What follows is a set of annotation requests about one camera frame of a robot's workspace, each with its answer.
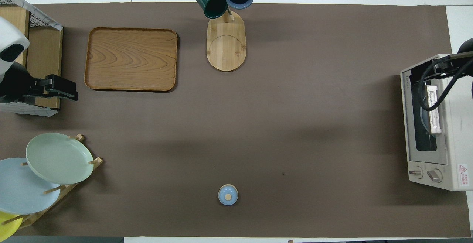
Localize pale blue racked plate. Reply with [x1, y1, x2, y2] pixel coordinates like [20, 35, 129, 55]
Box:
[0, 157, 61, 215]

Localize black wire basket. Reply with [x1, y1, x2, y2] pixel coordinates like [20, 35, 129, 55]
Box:
[0, 0, 63, 31]

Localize wooden plate rack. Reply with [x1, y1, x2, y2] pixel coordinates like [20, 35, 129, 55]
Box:
[0, 134, 104, 230]

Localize wooden mug tree stand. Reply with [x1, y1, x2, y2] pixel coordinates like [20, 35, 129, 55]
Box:
[196, 0, 255, 72]

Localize yellow plate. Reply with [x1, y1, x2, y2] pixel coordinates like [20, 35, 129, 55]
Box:
[0, 211, 23, 242]

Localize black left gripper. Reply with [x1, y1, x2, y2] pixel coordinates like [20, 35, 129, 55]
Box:
[0, 63, 78, 105]

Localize wooden two-tier shelf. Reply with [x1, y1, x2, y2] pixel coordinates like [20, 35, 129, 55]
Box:
[0, 5, 63, 110]

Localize brown table mat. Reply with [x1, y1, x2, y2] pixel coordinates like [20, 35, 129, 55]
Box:
[0, 2, 472, 238]

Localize pale green plate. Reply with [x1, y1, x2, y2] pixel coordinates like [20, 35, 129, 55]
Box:
[26, 133, 94, 185]

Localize light blue round plate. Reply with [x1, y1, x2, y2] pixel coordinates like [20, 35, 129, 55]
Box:
[421, 103, 431, 134]

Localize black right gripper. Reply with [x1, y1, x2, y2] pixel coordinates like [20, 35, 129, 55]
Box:
[431, 51, 473, 81]

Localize white toaster oven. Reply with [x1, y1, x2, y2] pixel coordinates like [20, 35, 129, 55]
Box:
[400, 54, 473, 192]

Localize rectangular wooden tray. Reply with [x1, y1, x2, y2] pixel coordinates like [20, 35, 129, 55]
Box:
[84, 27, 178, 92]

